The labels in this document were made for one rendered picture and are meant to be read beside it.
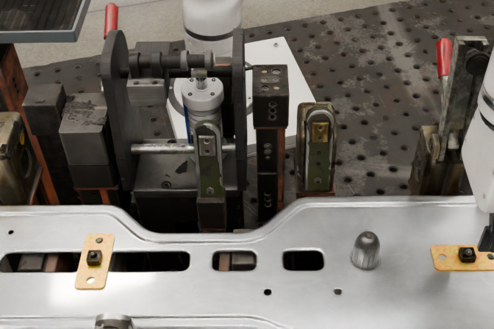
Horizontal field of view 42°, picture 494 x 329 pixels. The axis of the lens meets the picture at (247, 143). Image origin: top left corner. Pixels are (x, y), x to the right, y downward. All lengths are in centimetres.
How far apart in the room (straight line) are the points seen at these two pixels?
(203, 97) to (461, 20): 108
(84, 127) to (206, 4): 45
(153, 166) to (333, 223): 30
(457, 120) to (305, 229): 24
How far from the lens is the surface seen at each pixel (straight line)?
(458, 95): 86
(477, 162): 72
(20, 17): 101
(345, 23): 176
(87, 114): 93
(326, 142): 88
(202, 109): 89
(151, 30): 303
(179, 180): 97
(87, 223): 89
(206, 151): 86
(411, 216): 89
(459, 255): 86
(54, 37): 95
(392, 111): 150
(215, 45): 129
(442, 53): 93
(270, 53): 154
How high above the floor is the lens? 167
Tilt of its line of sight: 44 degrees down
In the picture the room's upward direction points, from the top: 2 degrees counter-clockwise
